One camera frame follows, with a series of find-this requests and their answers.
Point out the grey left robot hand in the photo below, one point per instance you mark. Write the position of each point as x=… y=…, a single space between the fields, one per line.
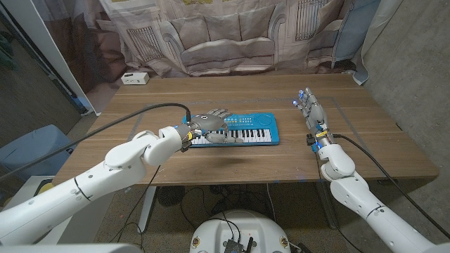
x=207 y=123

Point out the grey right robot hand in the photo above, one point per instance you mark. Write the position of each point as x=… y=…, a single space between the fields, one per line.
x=316 y=114

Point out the blue toy piano keyboard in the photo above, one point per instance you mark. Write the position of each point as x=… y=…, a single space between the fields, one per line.
x=260 y=121

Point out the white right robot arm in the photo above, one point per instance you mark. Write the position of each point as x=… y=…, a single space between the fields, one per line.
x=372 y=214

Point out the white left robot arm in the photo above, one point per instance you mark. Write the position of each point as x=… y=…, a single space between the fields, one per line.
x=105 y=175

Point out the round black floor fan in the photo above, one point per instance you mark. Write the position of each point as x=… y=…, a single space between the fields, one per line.
x=170 y=196

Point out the white power strip box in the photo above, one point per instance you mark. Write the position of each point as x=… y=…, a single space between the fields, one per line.
x=135 y=78

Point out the printed sofa backdrop cloth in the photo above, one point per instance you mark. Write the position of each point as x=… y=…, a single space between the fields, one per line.
x=225 y=38

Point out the grey table leg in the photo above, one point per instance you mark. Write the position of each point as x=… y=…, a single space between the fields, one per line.
x=327 y=205

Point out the white table leg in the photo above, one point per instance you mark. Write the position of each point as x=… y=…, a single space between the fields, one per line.
x=147 y=207

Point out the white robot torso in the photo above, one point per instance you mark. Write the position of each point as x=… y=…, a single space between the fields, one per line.
x=242 y=225

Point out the black box with antenna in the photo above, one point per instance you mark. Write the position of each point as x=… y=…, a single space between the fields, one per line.
x=233 y=246

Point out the blue-grey plastic bin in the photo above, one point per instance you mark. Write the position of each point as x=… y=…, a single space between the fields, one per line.
x=31 y=144

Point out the white platform with yellow mark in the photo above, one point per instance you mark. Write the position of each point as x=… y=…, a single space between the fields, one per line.
x=21 y=189

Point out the white slanted panel frame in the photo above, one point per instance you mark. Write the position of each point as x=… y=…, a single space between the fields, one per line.
x=42 y=45

